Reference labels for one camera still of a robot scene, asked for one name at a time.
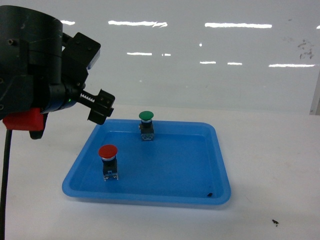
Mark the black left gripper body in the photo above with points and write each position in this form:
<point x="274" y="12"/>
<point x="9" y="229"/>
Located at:
<point x="62" y="80"/>

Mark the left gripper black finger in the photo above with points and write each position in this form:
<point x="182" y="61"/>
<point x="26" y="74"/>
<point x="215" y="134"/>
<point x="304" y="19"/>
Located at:
<point x="101" y="105"/>

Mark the red mushroom push button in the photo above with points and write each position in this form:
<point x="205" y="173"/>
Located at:
<point x="108" y="155"/>

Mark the red block on left arm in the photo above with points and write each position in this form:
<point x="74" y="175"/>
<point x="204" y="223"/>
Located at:
<point x="31" y="120"/>

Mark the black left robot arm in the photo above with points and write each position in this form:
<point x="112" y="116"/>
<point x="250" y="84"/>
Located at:
<point x="27" y="39"/>

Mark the green mushroom push button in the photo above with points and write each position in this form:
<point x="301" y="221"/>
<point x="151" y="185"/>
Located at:
<point x="146" y="125"/>

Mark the blue plastic tray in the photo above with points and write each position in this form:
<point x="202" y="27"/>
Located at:
<point x="183" y="165"/>

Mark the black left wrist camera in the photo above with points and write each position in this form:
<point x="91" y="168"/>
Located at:
<point x="80" y="50"/>

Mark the grey metal frame post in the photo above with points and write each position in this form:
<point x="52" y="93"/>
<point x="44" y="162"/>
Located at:
<point x="315" y="105"/>

